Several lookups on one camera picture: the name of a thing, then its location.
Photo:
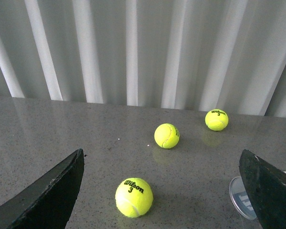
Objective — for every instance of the Head Team tennis ball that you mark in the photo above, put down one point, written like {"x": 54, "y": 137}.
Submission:
{"x": 166, "y": 136}

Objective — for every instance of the white pleated curtain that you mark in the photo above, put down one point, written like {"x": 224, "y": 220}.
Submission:
{"x": 181, "y": 54}

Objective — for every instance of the Wilson 3 tennis ball near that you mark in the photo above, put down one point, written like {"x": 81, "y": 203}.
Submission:
{"x": 134, "y": 197}

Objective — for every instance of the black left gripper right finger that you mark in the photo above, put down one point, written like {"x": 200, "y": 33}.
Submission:
{"x": 266, "y": 189}

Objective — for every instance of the clear Wilson tennis ball can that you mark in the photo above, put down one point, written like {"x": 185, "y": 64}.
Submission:
{"x": 240, "y": 198}

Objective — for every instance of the Wilson tennis ball far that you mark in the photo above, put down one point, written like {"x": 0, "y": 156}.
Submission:
{"x": 216, "y": 120}

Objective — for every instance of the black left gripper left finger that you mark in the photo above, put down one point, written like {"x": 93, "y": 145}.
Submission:
{"x": 48, "y": 202}

